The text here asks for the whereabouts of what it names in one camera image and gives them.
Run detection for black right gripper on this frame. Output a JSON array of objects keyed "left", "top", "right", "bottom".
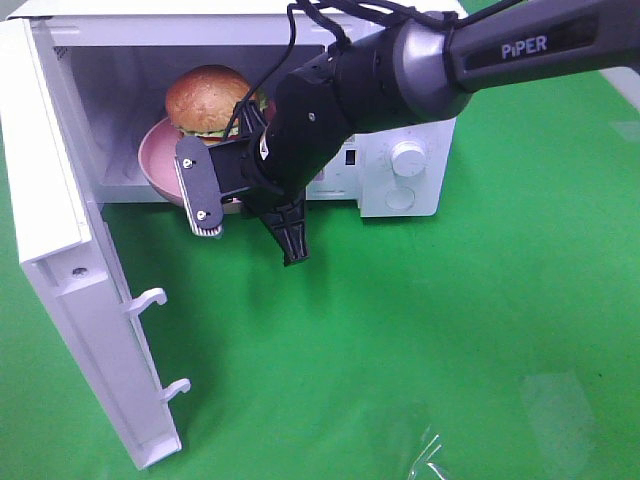
[{"left": 209, "top": 94, "right": 350, "bottom": 265}]

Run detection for burger with cheese and lettuce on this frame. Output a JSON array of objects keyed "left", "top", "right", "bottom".
[{"left": 165, "top": 65, "right": 251, "bottom": 145}]

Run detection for pink round plate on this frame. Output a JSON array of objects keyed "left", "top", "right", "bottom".
[{"left": 138, "top": 117, "right": 183, "bottom": 208}]

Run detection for round door release button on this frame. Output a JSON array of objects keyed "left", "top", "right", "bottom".
[{"left": 385, "top": 187, "right": 415, "bottom": 211}]

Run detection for white microwave knob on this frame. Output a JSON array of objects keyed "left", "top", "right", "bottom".
[{"left": 391, "top": 141, "right": 427, "bottom": 178}]

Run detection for white microwave door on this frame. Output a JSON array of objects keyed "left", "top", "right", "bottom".
[{"left": 1, "top": 17, "right": 190, "bottom": 469}]

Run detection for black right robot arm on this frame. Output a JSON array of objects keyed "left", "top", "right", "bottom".
[{"left": 209, "top": 1, "right": 639, "bottom": 264}]

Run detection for white microwave oven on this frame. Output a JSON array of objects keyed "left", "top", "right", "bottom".
[{"left": 7, "top": 0, "right": 469, "bottom": 220}]

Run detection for clear tape piece left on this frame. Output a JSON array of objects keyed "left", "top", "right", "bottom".
[{"left": 367, "top": 399, "right": 450, "bottom": 480}]

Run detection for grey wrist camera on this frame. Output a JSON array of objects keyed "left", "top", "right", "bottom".
[{"left": 174, "top": 136, "right": 224, "bottom": 238}]

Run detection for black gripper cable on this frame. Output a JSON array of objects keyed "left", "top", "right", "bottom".
[{"left": 222, "top": 0, "right": 521, "bottom": 141}]

